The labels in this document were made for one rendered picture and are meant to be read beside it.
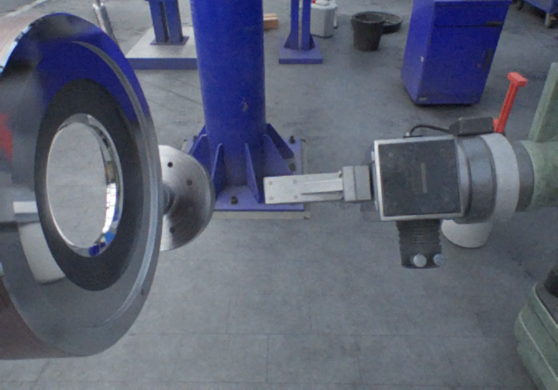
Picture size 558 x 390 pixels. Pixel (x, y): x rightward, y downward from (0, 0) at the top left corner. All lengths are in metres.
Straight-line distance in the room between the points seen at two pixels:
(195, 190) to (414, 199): 0.39
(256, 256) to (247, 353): 0.47
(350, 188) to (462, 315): 1.22
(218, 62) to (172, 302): 1.05
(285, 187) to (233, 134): 1.38
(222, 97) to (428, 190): 1.47
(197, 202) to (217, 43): 1.24
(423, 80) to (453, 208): 2.55
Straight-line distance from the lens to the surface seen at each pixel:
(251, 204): 2.16
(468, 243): 2.11
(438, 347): 1.74
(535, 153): 0.82
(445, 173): 0.70
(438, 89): 3.27
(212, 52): 1.97
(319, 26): 4.74
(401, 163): 0.69
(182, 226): 0.80
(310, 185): 0.75
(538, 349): 1.65
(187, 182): 0.80
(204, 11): 1.93
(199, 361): 1.65
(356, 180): 0.72
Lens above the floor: 1.39
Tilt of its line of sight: 36 degrees down
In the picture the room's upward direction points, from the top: straight up
